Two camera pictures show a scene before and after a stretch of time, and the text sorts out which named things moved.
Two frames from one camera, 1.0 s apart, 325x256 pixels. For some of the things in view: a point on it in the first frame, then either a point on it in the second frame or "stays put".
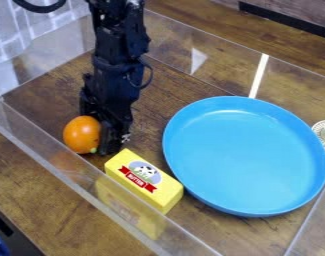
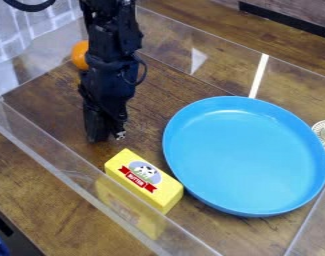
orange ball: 82,134 → 79,49
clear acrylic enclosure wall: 52,210 stays put
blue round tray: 246,156 stays put
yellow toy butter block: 143,180 stays put
